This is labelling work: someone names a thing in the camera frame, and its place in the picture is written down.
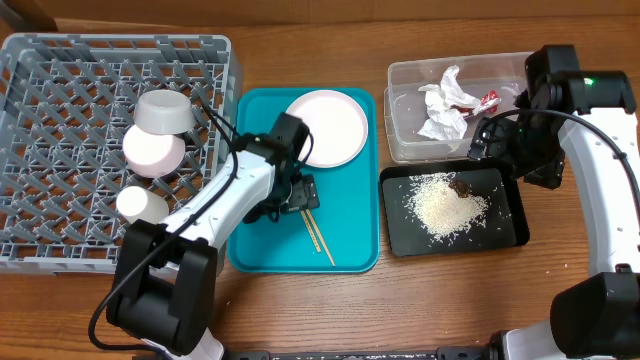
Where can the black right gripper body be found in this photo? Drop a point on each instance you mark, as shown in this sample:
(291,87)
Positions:
(482,141)

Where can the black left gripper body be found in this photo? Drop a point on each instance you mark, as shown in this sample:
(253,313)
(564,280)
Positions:
(298,192)

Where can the large pink plate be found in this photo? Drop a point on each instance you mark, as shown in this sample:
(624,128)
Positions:
(337,123)

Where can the wooden chopstick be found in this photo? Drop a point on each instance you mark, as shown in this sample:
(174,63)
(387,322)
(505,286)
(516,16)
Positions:
(320,237)
(310,231)

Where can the brown food scrap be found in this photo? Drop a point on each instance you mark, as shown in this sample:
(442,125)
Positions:
(461,188)

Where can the white napkin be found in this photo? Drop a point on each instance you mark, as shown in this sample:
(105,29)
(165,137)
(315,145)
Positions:
(447,105)

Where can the white rice pile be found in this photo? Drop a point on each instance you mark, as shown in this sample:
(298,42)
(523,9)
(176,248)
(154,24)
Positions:
(440,210)

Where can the grey bowl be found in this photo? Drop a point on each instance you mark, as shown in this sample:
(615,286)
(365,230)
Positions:
(164,112)

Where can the small pink bowl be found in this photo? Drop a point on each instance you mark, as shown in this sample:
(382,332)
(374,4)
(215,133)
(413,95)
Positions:
(150,155)

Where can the cream white cup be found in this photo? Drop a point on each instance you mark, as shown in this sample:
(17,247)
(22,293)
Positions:
(136,203)

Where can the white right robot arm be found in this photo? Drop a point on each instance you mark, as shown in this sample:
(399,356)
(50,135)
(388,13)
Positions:
(586,119)

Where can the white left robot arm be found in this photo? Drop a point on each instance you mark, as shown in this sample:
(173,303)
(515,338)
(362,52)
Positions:
(164,283)

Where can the red foil wrapper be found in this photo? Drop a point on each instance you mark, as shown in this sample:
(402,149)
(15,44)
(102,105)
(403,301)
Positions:
(488,104)

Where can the black tray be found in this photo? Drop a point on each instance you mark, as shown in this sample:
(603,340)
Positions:
(506,224)

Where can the teal plastic tray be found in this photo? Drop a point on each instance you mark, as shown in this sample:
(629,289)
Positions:
(348,218)

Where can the clear plastic bin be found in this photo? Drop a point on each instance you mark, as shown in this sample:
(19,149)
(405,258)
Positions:
(405,111)

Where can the grey plastic dish rack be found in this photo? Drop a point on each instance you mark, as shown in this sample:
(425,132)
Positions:
(67,101)

